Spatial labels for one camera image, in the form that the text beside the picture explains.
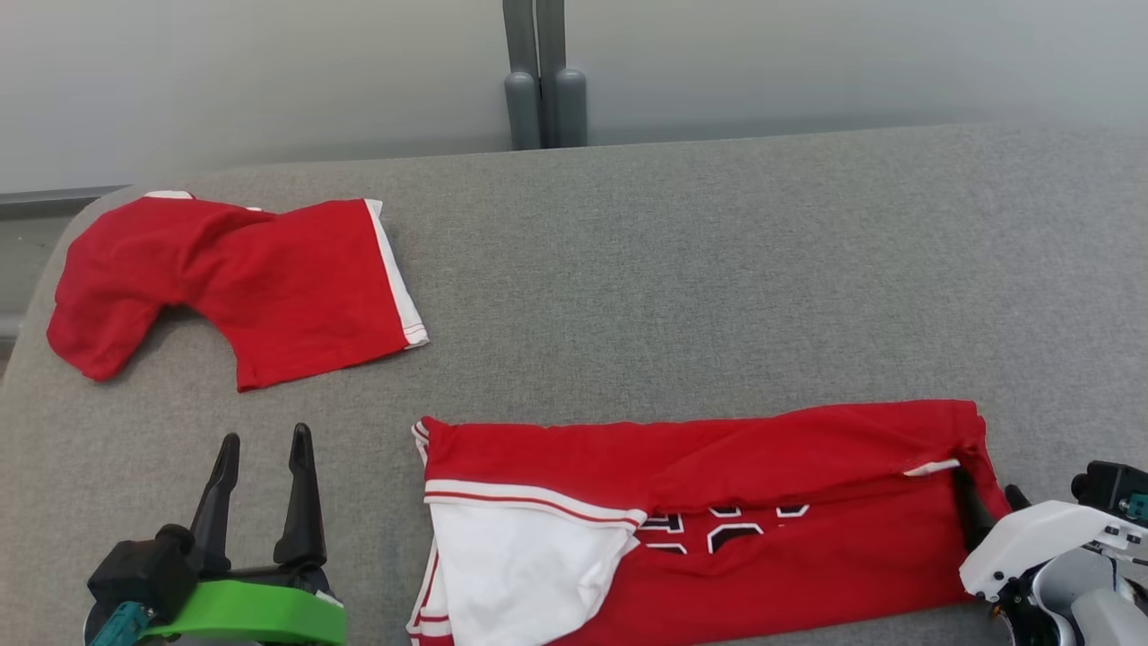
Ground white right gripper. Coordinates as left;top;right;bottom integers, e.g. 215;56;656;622
952;467;1148;602

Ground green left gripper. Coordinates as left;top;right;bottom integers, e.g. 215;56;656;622
139;423;348;646

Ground red basketball jersey white sleeves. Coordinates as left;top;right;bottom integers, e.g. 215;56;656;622
408;399;1013;646

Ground red shorts white stripe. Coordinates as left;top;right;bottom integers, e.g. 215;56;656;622
47;190;430;393

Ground grey fabric sofa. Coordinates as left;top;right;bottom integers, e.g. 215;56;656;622
0;124;1148;646

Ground teal left camera connector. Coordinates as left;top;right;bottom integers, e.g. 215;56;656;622
90;601;153;646

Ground grey partition post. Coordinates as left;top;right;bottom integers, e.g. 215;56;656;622
502;0;542;151
535;0;588;149

